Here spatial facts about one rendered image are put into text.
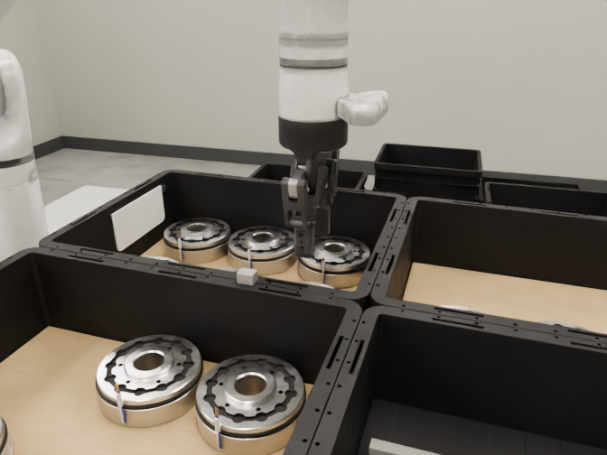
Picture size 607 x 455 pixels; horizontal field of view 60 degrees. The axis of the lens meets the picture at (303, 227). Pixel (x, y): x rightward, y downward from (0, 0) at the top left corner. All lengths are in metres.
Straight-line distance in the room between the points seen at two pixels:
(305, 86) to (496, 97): 3.09
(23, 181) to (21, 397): 0.39
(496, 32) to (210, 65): 1.89
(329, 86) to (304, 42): 0.05
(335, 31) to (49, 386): 0.46
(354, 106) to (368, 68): 3.08
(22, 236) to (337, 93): 0.58
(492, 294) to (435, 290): 0.07
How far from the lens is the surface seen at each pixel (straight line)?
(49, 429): 0.57
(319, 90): 0.53
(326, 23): 0.53
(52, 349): 0.67
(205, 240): 0.80
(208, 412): 0.50
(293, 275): 0.75
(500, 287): 0.77
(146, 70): 4.18
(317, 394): 0.41
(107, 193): 1.51
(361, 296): 0.52
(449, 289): 0.75
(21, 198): 0.91
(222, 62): 3.88
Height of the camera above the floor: 1.20
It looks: 25 degrees down
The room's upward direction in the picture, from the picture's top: straight up
